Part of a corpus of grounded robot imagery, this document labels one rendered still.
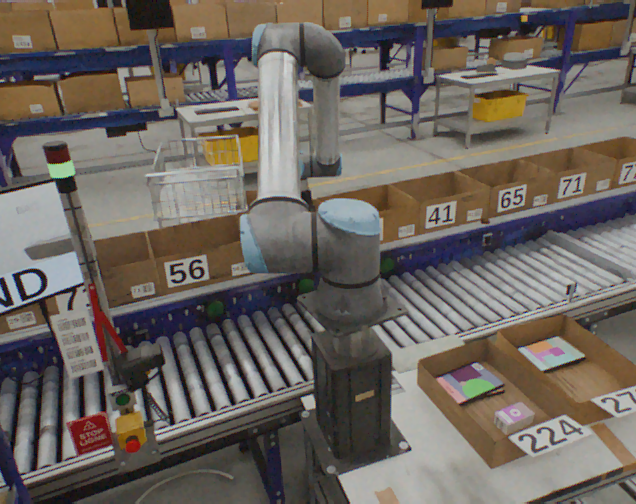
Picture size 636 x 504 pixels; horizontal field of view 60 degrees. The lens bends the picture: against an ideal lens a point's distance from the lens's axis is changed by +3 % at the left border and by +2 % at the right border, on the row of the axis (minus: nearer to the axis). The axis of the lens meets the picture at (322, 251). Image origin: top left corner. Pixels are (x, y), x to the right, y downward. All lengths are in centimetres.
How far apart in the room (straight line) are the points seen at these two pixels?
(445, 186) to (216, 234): 122
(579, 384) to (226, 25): 555
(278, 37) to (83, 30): 496
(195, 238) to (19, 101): 410
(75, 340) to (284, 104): 82
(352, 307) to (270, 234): 27
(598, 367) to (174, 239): 171
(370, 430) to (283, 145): 82
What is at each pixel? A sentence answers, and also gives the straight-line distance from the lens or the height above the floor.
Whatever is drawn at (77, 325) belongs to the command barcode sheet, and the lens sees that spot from 154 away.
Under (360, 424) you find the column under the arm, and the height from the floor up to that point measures 87.
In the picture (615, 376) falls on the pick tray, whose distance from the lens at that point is 207.
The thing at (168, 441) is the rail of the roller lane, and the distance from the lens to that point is 183.
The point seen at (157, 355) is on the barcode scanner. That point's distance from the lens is 155.
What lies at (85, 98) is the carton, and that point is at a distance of 629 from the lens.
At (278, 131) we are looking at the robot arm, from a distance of 143.
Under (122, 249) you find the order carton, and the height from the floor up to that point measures 99.
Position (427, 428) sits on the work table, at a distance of 174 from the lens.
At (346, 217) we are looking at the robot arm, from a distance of 124.
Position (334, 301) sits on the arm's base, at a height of 126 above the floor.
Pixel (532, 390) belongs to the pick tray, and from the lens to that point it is 187.
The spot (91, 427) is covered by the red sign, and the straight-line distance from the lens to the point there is 173.
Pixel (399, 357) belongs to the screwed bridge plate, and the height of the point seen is 75.
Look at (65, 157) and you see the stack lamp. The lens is 137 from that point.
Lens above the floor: 198
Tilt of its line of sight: 27 degrees down
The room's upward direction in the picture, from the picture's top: 3 degrees counter-clockwise
